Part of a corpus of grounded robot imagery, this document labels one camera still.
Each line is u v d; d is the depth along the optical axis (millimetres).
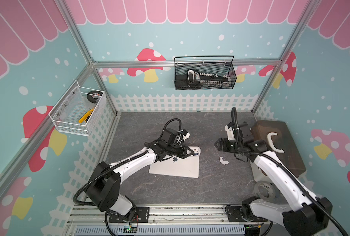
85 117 724
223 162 923
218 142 724
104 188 430
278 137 814
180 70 945
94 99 787
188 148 753
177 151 712
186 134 756
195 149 800
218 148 706
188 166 895
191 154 787
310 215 374
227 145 683
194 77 886
